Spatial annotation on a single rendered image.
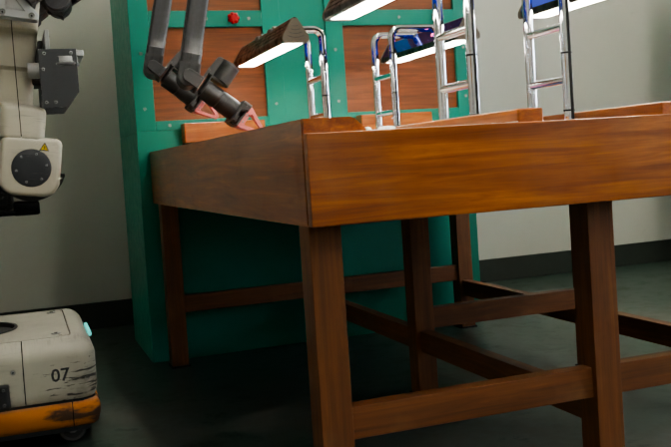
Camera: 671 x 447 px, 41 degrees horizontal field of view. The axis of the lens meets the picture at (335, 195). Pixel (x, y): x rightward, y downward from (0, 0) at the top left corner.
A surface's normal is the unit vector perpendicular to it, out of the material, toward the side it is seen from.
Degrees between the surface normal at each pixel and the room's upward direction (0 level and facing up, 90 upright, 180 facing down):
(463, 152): 90
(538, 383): 90
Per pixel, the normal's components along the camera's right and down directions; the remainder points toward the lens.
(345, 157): 0.33, 0.01
